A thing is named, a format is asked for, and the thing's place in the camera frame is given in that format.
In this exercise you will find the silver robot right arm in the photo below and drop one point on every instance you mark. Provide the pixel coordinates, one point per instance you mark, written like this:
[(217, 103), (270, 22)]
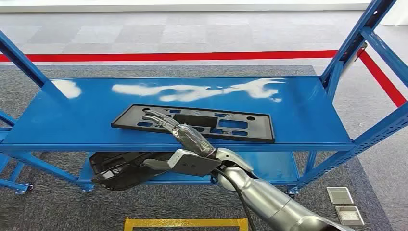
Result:
[(271, 201)]

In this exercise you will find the black ribbed plastic part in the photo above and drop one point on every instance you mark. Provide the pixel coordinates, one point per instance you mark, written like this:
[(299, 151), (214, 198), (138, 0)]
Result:
[(127, 178)]

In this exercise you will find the grey floor socket plate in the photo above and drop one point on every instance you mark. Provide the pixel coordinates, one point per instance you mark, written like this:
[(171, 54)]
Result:
[(349, 216), (339, 195)]

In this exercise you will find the black plastic panel with cutouts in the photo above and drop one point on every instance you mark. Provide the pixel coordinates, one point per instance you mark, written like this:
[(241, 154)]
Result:
[(255, 130)]

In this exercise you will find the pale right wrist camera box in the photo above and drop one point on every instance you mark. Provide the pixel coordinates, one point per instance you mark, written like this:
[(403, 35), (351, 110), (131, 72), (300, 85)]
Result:
[(197, 164)]

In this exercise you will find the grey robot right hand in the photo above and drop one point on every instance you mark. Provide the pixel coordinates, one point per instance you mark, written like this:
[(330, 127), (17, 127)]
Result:
[(191, 138)]

